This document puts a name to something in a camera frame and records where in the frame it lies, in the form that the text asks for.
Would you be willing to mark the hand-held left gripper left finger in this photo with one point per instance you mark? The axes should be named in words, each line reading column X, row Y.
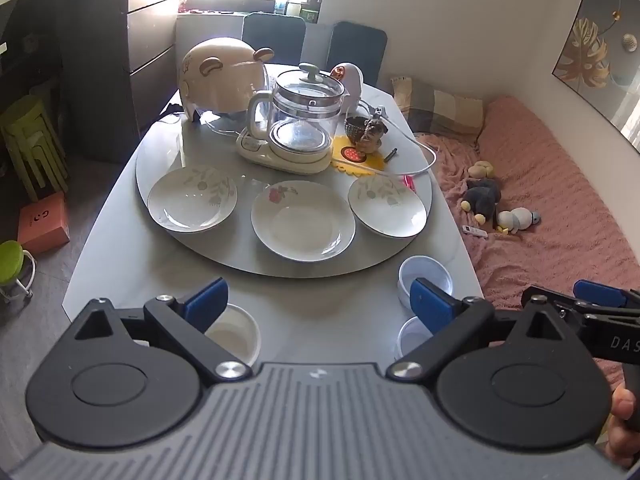
column 205, row 305

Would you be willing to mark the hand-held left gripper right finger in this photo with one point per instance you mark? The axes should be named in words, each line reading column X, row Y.
column 430, row 307

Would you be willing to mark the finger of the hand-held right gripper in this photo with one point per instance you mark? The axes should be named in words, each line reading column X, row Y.
column 597, row 291
column 565, row 304

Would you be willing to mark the translucent plastic bowl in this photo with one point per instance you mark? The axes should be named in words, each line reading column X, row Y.
column 409, row 341
column 425, row 269

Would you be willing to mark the white ceramic bowl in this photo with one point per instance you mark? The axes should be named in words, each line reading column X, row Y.
column 235, row 337

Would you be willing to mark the white leaf pattern plate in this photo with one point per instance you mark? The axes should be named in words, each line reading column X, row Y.
column 175, row 210
column 385, row 210

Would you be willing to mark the white flower pattern plate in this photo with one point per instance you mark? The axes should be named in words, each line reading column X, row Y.
column 300, row 230

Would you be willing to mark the person's right hand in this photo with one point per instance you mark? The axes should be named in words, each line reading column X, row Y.
column 622, row 402

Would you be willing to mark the grey round turntable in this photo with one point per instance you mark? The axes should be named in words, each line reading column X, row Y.
column 225, row 252

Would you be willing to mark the white remote control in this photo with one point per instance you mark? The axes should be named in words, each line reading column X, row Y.
column 475, row 231

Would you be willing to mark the white blue penguin plush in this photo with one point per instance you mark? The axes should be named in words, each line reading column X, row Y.
column 517, row 220

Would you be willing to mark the pink blanket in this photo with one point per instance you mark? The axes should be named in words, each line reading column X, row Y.
column 550, row 185

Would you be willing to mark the dark grey plush toy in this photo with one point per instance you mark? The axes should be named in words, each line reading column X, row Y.
column 482, row 195

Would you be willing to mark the red lighter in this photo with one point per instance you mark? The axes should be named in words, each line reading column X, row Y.
column 409, row 182

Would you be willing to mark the yellow plush toy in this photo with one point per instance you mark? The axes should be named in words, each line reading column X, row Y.
column 481, row 170

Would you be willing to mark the dark hair clip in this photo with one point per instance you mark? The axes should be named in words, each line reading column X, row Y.
column 391, row 154

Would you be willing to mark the cream kettle base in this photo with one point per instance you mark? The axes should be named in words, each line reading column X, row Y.
column 260, row 152

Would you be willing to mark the orange box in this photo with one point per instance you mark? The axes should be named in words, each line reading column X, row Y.
column 42, row 220

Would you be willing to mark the brown figurine ornament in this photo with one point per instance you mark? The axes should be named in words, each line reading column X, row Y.
column 370, row 132

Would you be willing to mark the green round stool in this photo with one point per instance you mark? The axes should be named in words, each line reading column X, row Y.
column 11, row 257

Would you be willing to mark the checked pillow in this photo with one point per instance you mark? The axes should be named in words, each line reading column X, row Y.
column 440, row 107

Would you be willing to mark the glass kettle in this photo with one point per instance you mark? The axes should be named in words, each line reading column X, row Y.
column 305, row 105

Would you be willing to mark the white egg shaped device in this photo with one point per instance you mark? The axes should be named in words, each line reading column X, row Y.
column 352, row 85

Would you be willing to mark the stack of green stools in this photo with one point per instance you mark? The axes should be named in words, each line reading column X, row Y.
column 30, row 135

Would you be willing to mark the dark cabinet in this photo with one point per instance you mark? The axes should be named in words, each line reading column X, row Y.
column 110, row 60

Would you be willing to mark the dark blue chair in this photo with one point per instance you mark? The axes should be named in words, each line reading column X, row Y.
column 272, row 37
column 357, row 45

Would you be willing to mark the green box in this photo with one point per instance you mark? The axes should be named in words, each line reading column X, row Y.
column 310, row 16

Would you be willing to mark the white jar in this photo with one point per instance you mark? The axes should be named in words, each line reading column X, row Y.
column 294, row 9

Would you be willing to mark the leaf print wall poster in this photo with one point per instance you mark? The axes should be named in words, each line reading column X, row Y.
column 600, row 60

